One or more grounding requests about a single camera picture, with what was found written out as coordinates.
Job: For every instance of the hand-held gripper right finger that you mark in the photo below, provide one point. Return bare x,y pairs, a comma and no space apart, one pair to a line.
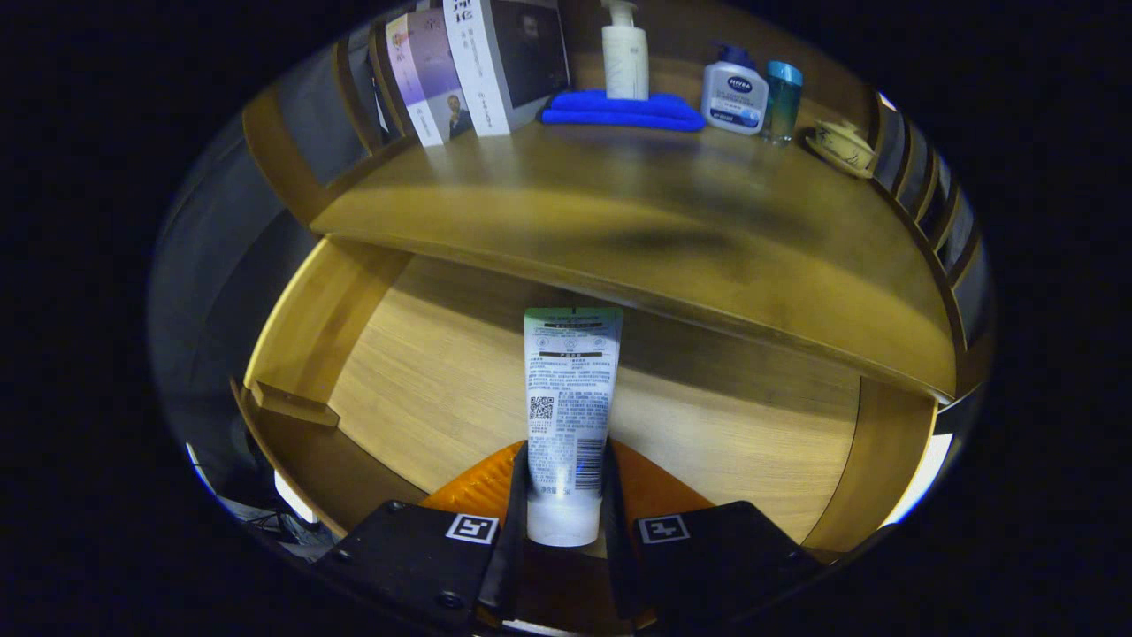
615,557

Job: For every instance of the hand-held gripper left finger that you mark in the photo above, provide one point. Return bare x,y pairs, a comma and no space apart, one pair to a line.
516,548

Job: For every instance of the white cosmetic tube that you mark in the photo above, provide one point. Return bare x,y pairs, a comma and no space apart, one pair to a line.
570,398

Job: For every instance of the wooden drawer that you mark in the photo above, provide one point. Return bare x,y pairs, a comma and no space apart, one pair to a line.
424,372

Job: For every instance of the wooden countertop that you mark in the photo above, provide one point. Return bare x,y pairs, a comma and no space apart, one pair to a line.
575,203

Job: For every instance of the wooden cabinet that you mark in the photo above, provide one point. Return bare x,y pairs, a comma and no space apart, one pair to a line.
270,146

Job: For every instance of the black backdrop cloth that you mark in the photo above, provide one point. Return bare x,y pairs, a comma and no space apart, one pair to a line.
203,310

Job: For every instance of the blue folded cloth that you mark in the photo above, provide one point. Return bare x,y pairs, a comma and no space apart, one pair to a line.
619,111

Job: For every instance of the beige lidded teacup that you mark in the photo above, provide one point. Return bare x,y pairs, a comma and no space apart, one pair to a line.
840,146

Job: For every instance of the white book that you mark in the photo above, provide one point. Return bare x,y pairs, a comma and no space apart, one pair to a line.
482,80

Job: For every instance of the white blue-capped lotion bottle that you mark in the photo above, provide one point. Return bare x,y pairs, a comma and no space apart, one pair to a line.
734,97

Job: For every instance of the purple book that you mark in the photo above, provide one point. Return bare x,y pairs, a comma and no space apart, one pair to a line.
433,80

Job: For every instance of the teal bottle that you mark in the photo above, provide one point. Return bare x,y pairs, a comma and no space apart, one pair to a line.
783,102

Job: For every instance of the white pump bottle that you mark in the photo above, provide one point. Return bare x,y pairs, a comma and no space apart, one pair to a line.
624,62

